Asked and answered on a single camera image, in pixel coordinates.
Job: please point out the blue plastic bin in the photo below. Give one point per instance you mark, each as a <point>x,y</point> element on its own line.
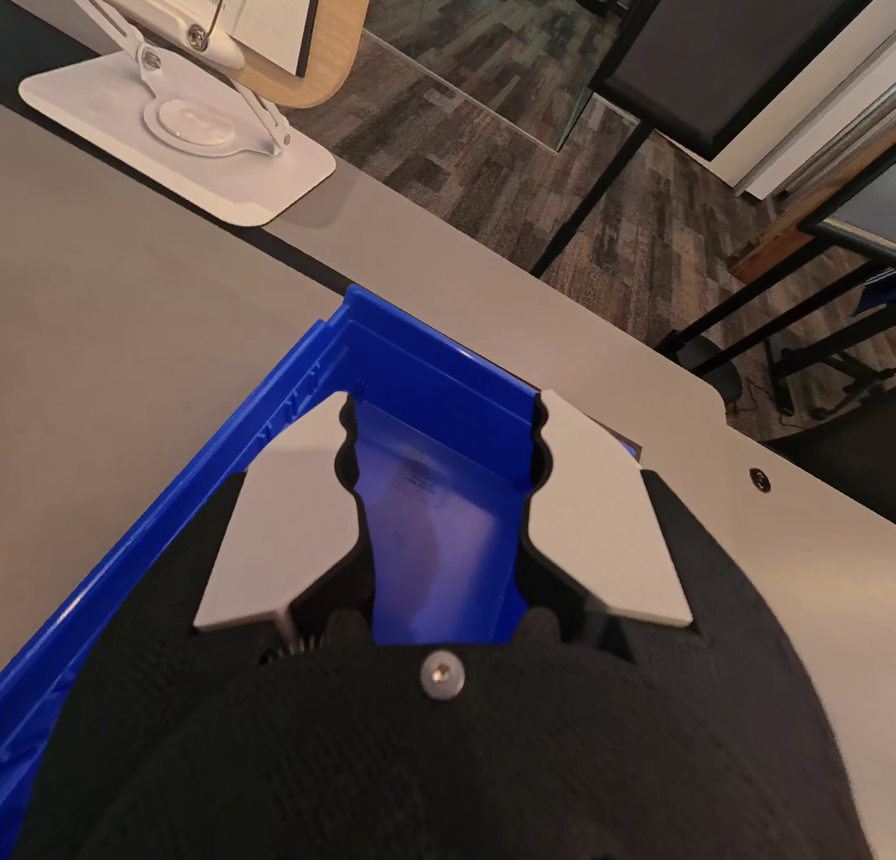
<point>420,370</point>

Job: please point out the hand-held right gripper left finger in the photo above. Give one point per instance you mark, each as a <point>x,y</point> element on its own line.
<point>280,531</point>

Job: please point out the black framed whiteboard stand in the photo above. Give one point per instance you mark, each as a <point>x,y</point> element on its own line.
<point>840,279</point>

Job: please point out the wooden display board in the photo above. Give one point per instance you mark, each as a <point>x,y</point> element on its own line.
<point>336,34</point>

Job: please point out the dark stand base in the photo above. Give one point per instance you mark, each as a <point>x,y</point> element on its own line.
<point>714,373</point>

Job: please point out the glass panel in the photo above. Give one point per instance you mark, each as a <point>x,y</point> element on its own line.
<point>490,48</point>

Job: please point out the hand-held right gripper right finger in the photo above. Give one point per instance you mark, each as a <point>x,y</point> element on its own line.
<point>602,531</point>

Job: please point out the black framed display panel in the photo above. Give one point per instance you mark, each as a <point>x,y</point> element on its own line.
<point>735,48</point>

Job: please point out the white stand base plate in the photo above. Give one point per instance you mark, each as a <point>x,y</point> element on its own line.
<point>105,104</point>

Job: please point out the black stand foot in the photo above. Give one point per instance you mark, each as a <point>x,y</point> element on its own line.
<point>595,202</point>

